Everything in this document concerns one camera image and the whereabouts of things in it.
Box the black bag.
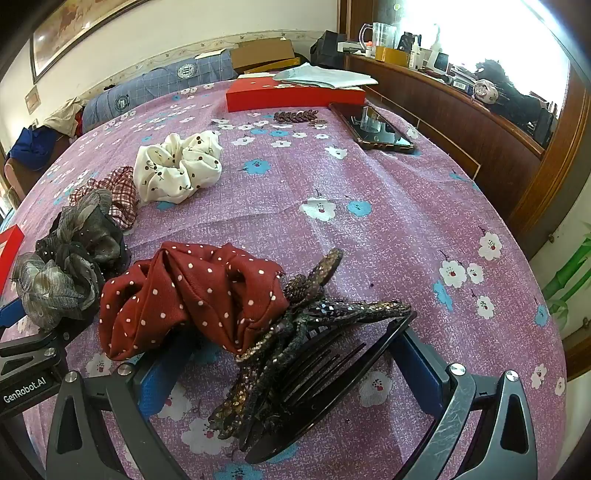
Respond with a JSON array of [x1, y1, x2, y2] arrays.
[[310, 30, 346, 69]]

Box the red polka dot scrunchie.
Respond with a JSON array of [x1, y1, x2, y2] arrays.
[[98, 242, 288, 361]]

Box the grey organza scrunchie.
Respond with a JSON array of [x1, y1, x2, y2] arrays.
[[12, 189, 130, 331]]

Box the red tray box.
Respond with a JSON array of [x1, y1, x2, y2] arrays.
[[0, 225, 24, 293]]

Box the red box lid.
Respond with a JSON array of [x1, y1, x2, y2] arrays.
[[225, 77, 366, 112]]

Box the dark red hair clip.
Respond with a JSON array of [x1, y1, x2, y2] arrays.
[[273, 109, 327, 126]]

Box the brown cardboard box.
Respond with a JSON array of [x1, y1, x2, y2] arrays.
[[230, 38, 301, 74]]

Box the purple floral bedspread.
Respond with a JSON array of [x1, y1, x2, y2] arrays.
[[12, 82, 566, 479]]

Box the clear measuring jug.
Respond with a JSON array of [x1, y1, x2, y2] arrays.
[[359, 22, 397, 49]]

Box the blue jacket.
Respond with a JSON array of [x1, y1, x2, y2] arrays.
[[9, 125, 59, 171]]

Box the red plaid scrunchie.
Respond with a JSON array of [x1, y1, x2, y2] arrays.
[[68, 166, 139, 231]]

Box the framed wall picture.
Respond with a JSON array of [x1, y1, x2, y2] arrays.
[[29, 0, 146, 83]]

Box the sequined black hair claw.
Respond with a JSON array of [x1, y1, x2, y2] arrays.
[[208, 248, 417, 464]]

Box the wooden headboard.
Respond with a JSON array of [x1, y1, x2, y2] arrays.
[[345, 55, 590, 258]]

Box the folded white paper sheets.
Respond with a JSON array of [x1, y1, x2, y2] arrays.
[[273, 63, 378, 89]]

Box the white cherry print scrunchie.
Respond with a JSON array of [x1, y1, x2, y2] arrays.
[[133, 130, 222, 204]]

